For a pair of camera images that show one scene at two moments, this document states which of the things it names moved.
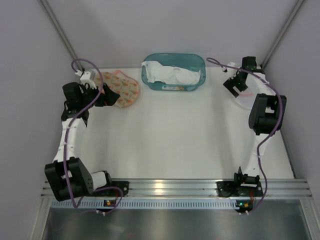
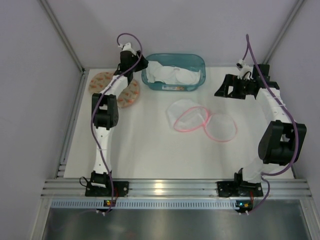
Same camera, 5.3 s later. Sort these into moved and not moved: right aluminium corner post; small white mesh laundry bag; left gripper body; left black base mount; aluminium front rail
Moved: small white mesh laundry bag; left gripper body
Not moved: left black base mount; right aluminium corner post; aluminium front rail
